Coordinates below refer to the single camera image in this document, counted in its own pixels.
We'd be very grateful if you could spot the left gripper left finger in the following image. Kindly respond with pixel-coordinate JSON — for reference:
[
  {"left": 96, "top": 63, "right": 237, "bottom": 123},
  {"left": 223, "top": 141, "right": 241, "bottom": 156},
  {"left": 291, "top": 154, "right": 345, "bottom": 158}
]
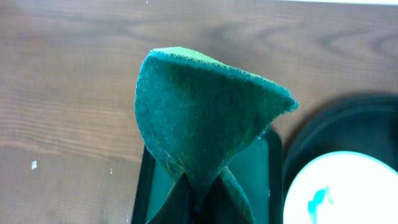
[{"left": 147, "top": 173, "right": 192, "bottom": 224}]

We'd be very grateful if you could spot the mint green plate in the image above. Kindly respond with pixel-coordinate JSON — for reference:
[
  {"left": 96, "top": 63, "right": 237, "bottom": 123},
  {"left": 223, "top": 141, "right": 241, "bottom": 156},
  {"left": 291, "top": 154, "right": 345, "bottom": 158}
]
[{"left": 283, "top": 151, "right": 397, "bottom": 224}]

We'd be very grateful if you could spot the round black tray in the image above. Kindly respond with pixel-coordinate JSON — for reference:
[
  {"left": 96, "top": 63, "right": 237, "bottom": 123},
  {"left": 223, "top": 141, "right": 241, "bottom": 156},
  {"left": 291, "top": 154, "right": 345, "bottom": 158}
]
[{"left": 281, "top": 93, "right": 398, "bottom": 200}]

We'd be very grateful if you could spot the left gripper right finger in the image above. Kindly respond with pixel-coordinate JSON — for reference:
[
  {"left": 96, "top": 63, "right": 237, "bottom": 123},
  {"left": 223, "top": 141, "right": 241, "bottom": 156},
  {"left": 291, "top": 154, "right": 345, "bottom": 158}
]
[{"left": 203, "top": 177, "right": 249, "bottom": 224}]

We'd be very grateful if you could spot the black rectangular water tray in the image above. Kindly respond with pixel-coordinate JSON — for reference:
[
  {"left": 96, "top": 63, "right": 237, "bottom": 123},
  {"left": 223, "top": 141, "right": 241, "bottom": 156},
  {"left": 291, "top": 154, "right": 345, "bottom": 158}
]
[{"left": 128, "top": 128, "right": 283, "bottom": 224}]

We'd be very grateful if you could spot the yellow green sponge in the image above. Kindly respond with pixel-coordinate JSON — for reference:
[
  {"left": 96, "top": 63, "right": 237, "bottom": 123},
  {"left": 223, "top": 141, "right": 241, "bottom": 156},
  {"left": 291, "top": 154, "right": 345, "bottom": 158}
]
[{"left": 134, "top": 46, "right": 299, "bottom": 224}]

